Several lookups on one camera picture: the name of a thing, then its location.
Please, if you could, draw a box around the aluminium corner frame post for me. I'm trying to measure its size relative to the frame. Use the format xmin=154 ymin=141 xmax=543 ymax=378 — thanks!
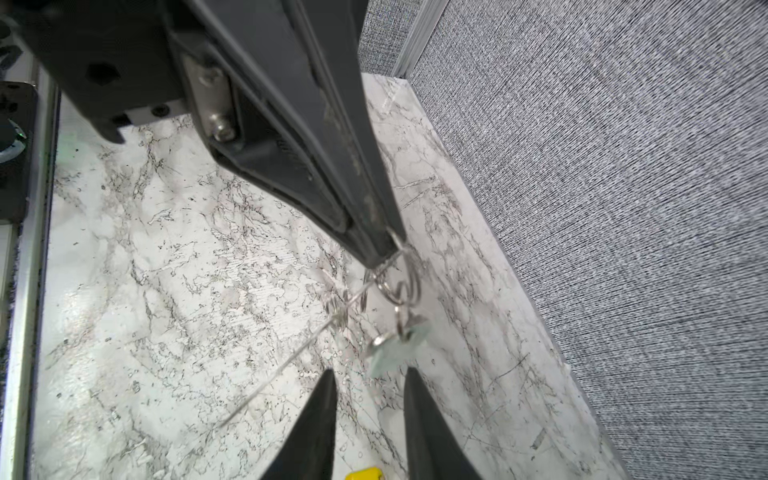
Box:
xmin=391 ymin=0 xmax=449 ymax=79

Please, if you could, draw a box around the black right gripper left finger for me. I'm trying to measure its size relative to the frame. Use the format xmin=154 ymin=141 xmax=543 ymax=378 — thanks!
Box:
xmin=261 ymin=369 xmax=338 ymax=480

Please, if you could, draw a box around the yellow capped key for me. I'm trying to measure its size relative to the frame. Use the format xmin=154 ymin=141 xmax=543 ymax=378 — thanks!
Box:
xmin=345 ymin=467 xmax=384 ymax=480

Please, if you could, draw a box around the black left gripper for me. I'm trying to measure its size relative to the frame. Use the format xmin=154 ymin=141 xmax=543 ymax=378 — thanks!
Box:
xmin=11 ymin=1 xmax=188 ymax=144

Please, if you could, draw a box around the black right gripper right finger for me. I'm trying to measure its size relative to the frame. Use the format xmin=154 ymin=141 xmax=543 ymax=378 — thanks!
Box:
xmin=404 ymin=367 xmax=480 ymax=479

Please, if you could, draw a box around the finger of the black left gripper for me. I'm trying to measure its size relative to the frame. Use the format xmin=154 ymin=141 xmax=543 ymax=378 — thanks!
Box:
xmin=161 ymin=1 xmax=395 ymax=268
xmin=283 ymin=1 xmax=405 ymax=246

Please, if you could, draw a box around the green capped key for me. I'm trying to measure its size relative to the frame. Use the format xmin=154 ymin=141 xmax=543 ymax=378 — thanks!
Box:
xmin=366 ymin=315 xmax=431 ymax=378

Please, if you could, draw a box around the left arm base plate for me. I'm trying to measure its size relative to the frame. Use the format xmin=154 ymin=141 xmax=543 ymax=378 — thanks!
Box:
xmin=0 ymin=81 xmax=38 ymax=224

